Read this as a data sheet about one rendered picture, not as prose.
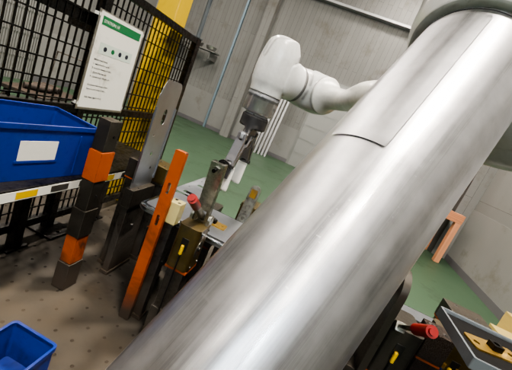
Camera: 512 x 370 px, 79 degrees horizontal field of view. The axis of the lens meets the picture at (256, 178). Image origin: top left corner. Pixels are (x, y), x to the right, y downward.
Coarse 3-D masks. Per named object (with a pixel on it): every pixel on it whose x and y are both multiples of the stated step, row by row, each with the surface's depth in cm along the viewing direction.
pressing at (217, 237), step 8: (176, 192) 106; (144, 200) 91; (152, 200) 92; (184, 200) 102; (144, 208) 87; (152, 208) 86; (184, 208) 96; (184, 216) 90; (216, 216) 100; (224, 216) 102; (224, 224) 96; (232, 224) 99; (240, 224) 101; (208, 232) 87; (216, 232) 89; (224, 232) 91; (232, 232) 93; (208, 240) 83; (216, 240) 83; (224, 240) 86; (408, 312) 89; (416, 312) 91; (416, 320) 86; (432, 320) 90
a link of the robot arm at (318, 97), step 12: (312, 72) 87; (312, 84) 85; (324, 84) 84; (336, 84) 86; (360, 84) 60; (372, 84) 56; (300, 96) 86; (312, 96) 85; (324, 96) 83; (336, 96) 79; (348, 96) 64; (360, 96) 58; (300, 108) 93; (312, 108) 87; (324, 108) 86; (336, 108) 81; (348, 108) 68
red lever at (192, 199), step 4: (188, 196) 66; (192, 196) 65; (196, 196) 66; (188, 200) 65; (192, 200) 65; (196, 200) 65; (192, 204) 66; (196, 204) 66; (200, 204) 70; (192, 208) 69; (196, 208) 68; (200, 208) 72; (196, 212) 74; (200, 212) 73; (200, 216) 75; (204, 216) 78
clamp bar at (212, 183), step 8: (216, 160) 74; (224, 160) 76; (216, 168) 72; (224, 168) 72; (208, 176) 74; (216, 176) 73; (224, 176) 75; (208, 184) 75; (216, 184) 74; (208, 192) 75; (216, 192) 75; (200, 200) 77; (208, 200) 76; (208, 208) 77; (208, 216) 77
